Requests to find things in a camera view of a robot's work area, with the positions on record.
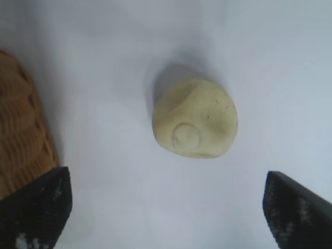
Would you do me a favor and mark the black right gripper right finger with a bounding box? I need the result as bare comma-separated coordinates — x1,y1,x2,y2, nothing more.
263,170,332,249

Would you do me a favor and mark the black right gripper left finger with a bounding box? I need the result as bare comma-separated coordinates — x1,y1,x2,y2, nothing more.
0,166,73,249

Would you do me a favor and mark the brown woven wicker basket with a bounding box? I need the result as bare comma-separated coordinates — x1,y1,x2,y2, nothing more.
0,49,60,200

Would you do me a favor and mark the pale yellow egg yolk pastry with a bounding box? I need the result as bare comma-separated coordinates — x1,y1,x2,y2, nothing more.
152,77,239,159

